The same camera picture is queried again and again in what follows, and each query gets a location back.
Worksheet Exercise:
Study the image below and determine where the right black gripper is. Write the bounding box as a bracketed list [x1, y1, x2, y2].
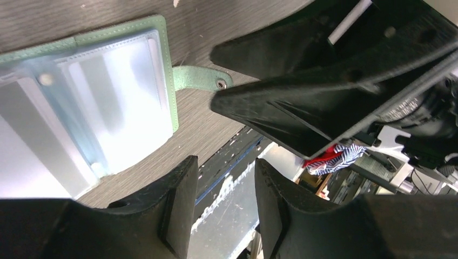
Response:
[358, 1, 457, 170]

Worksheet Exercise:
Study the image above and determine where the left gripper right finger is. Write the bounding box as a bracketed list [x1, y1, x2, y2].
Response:
[255, 159, 457, 258]

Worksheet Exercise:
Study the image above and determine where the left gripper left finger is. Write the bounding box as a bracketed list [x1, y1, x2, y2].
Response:
[1, 155, 198, 258]

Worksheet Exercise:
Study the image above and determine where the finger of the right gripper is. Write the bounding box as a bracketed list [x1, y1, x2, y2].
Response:
[210, 49, 457, 158]
[210, 1, 372, 79]

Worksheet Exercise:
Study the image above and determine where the red striped cloth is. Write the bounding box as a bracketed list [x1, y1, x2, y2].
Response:
[302, 144, 367, 176]

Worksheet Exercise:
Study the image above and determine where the aluminium rail frame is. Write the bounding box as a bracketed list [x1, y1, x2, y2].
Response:
[187, 142, 303, 258]

